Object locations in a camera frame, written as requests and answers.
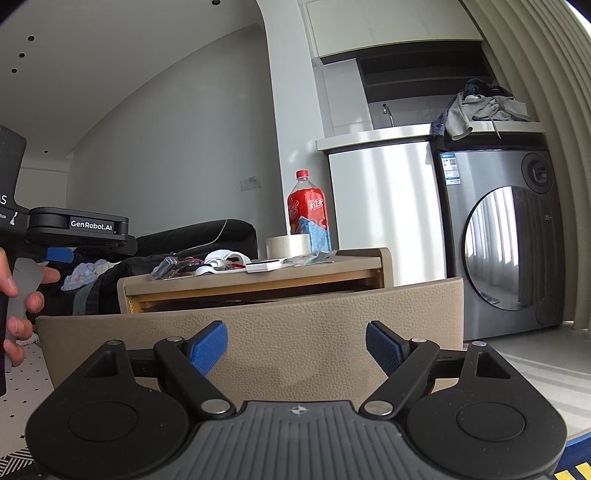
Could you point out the beige leather nightstand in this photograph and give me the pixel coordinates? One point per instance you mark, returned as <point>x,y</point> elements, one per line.
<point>347,271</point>

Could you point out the clear tape roll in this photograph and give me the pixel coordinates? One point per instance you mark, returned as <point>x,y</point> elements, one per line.
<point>287,246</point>

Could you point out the chrome faucet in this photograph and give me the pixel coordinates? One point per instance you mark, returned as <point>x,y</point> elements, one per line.
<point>387,112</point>

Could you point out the red soda bottle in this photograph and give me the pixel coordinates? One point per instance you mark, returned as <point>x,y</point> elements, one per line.
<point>308,214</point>

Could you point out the clear plastic packet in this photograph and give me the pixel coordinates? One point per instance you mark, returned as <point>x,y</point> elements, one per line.
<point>164,269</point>

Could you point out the beige curtain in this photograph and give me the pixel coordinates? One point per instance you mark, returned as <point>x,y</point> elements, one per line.
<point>540,51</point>

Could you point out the white small box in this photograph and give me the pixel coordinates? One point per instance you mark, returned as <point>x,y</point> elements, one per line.
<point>264,266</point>

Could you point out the silver washing machine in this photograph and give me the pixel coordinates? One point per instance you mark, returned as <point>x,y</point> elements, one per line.
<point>505,226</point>

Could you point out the blue yellow floor mat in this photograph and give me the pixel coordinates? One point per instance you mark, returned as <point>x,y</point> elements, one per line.
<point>575,462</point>

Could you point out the clothes on sofa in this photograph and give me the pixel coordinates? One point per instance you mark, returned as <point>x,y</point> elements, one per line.
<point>85,274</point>

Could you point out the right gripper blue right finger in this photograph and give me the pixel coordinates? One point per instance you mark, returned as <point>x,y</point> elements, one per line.
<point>387,348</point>

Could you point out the person's left hand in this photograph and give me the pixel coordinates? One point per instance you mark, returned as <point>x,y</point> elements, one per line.
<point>20,328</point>

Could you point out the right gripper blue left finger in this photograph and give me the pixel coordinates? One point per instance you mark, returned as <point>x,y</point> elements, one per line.
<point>207,347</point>

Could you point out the white wall socket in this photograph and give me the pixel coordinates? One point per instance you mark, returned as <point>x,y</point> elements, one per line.
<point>249,183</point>

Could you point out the pile of grey clothes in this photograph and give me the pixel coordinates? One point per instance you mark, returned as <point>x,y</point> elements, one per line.
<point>478,101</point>

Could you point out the black leather sofa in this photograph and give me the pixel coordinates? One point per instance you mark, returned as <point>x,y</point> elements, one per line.
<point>138,257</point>

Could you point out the white crumpled cloth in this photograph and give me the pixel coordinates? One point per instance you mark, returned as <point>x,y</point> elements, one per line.
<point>222,261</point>

